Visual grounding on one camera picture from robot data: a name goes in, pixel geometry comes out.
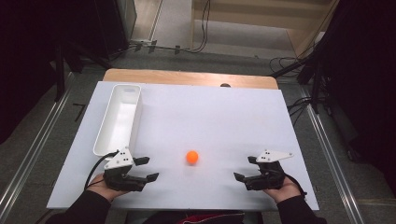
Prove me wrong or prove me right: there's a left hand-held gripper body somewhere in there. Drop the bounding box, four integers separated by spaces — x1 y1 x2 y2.
102 147 148 192

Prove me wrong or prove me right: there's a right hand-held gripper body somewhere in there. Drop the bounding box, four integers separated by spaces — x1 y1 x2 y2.
245 148 294 191

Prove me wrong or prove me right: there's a white rectangular container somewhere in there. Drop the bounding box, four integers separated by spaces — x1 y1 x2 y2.
92 83 144 158

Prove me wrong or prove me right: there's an orange ball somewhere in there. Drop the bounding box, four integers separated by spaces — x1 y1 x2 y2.
185 150 200 165

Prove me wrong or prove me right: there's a person's left hand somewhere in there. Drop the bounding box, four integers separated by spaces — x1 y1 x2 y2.
86 181 131 203

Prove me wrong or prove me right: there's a person's right hand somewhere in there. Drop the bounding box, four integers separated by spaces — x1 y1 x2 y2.
263 176 303 204

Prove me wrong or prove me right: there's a person's dark red clothing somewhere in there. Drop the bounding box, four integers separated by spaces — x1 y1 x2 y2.
125 210 264 224

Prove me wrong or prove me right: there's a wooden table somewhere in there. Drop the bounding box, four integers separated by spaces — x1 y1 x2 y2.
102 68 279 91

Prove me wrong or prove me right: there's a black metal stand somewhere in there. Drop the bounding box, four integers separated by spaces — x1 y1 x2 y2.
270 54 323 115
53 41 67 103

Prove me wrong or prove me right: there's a dark curtain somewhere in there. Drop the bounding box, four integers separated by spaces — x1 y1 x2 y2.
0 0 97 145
311 0 396 190

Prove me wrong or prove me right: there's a black cabinet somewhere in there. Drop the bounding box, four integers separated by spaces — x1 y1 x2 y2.
92 0 138 61

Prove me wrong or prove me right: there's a wooden step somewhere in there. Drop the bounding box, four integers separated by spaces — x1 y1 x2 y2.
190 0 339 59

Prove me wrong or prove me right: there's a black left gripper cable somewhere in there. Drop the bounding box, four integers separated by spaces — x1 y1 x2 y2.
83 149 121 191

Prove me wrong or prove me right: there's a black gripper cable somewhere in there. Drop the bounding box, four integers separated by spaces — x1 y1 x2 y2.
83 149 121 191
279 171 309 198

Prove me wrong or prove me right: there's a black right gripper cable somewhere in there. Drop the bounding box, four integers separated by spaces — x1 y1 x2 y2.
279 171 309 198

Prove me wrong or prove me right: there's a metal floor rail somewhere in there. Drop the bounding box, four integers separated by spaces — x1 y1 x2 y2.
299 86 366 224
0 71 77 217

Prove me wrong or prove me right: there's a black floor cable bundle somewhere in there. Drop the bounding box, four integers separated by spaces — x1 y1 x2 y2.
287 95 316 127

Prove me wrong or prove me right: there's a black hanging cable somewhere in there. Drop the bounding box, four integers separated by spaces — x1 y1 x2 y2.
174 0 213 54

